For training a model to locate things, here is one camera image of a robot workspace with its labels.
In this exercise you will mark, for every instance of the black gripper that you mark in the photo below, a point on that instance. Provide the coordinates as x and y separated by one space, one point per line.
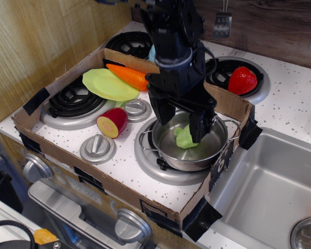
181 84

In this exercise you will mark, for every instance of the light green toy broccoli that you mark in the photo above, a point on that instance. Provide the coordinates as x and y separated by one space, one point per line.
184 138

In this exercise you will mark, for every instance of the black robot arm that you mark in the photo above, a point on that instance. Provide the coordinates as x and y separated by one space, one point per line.
175 28

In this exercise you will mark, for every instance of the stainless steel pan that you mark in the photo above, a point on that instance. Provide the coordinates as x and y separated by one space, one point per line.
162 139

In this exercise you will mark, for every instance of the silver stove knob centre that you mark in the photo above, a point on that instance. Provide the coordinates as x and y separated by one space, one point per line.
137 110

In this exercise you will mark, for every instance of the silver stove knob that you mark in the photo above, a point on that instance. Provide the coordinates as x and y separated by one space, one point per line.
137 110
98 149

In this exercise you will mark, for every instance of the back right black burner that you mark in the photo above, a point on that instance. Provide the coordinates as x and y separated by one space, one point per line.
227 65

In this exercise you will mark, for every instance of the orange toy carrot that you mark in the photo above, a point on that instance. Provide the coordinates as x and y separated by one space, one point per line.
132 77

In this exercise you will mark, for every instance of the light blue toy bowl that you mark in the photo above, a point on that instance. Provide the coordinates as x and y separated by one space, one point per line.
152 53

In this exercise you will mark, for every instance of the red toy strawberry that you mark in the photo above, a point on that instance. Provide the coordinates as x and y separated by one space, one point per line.
242 81

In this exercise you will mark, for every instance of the red toy fruit half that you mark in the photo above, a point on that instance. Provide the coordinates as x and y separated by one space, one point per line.
112 122

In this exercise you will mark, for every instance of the back left black burner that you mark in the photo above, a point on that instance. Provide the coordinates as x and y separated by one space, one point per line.
135 43

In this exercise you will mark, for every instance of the yellow-green toy plate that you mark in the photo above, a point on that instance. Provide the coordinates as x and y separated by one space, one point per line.
107 85

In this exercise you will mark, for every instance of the silver stove knob front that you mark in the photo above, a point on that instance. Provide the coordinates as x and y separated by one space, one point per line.
98 149

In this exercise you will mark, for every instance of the hanging silver spatula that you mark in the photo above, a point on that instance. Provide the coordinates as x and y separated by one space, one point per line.
222 24

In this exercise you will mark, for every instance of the cardboard fence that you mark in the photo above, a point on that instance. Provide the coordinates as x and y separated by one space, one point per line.
177 210

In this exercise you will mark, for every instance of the silver sink basin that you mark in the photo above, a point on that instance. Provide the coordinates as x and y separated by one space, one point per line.
265 192

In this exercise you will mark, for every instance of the silver oven knob right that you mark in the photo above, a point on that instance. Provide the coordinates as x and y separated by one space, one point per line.
130 227

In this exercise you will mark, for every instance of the silver oven knob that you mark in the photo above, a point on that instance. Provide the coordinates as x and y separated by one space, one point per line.
130 227
35 169

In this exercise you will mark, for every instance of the silver oven door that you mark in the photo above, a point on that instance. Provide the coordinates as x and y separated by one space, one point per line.
77 222

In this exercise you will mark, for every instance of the silver oven knob left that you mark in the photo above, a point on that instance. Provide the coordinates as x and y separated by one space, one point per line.
35 169

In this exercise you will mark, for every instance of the silver plate in corner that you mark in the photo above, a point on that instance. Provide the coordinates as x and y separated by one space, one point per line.
300 236

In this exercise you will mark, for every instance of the orange tape piece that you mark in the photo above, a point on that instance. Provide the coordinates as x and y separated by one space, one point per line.
43 236

